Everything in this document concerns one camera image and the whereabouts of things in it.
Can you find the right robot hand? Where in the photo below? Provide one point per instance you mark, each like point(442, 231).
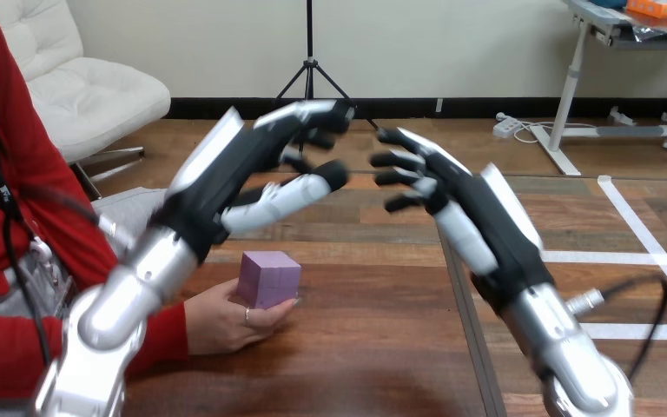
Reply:
point(483, 219)

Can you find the person's forearm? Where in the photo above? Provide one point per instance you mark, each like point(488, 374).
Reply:
point(34, 351)

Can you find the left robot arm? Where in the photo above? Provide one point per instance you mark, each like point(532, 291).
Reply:
point(120, 311)

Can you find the person's body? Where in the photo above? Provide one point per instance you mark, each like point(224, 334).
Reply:
point(11, 172)

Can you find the orange thing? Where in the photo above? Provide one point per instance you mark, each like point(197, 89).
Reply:
point(658, 7)

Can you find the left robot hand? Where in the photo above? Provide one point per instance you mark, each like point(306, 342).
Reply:
point(218, 172)

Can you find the black tripod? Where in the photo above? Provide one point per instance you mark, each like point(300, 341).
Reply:
point(310, 63)

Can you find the white cushioned chair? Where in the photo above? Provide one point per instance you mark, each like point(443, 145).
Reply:
point(80, 86)

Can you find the person's hand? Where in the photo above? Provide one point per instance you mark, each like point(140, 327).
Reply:
point(224, 322)

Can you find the white power strip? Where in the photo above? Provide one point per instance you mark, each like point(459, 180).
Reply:
point(506, 125)

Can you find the white desk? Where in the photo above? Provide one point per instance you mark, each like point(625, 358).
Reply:
point(615, 86)

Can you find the purple block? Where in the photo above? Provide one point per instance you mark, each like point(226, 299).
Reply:
point(267, 280)

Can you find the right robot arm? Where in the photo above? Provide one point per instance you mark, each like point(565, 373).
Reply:
point(569, 357)

